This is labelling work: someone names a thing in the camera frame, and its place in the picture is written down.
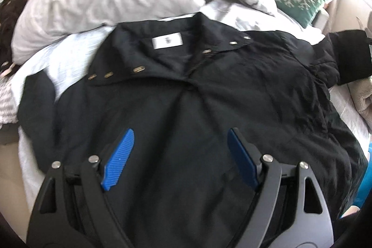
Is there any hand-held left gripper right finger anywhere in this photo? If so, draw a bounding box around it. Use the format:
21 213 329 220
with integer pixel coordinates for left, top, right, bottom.
227 127 333 248

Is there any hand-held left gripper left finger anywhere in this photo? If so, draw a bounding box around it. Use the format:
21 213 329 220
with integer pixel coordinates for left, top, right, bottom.
27 128 136 248

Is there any black jacket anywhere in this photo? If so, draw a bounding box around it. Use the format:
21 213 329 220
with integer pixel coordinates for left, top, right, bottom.
16 11 372 248

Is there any white checked bed sheet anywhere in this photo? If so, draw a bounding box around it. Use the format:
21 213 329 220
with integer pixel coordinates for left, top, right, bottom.
12 0 372 219

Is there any blue plastic bin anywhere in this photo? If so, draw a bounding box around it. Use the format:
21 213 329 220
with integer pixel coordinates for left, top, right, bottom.
353 140 372 214

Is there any grey white houndstooth cloth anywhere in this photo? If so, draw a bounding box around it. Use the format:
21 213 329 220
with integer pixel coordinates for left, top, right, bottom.
0 78 21 123

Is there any beige towel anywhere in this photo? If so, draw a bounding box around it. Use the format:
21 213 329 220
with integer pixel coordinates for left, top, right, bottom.
347 78 372 121

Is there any grey upholstered bench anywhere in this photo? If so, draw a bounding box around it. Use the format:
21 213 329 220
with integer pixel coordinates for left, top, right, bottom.
308 8 332 30

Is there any dark brown cloth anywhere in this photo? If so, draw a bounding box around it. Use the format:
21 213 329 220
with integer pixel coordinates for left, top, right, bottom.
0 0 35 74

